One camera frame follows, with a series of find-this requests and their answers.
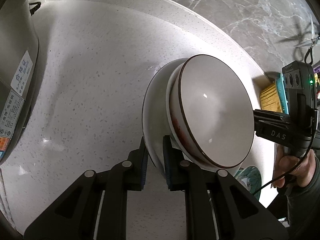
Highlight small patterned white bowl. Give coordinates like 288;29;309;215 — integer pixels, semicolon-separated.
169;54;254;168

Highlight yellow ribbed basin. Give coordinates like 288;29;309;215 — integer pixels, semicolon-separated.
259;82;283;113

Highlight black handled kitchen scissors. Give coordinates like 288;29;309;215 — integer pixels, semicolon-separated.
276;15;320;65

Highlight medium white bowl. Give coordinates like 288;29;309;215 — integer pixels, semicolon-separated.
165;62;190;156

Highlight teal colander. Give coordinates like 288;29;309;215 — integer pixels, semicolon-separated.
275;73;289;114

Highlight large white bowl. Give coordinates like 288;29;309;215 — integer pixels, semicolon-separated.
142;58;187;176

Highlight stainless steel rice cooker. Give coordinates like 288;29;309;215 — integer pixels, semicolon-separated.
1;0;41;164

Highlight large teal floral plate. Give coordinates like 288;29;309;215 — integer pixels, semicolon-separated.
235;165;262;200

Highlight person right hand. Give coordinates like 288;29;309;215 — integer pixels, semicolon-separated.
272;144;318;189

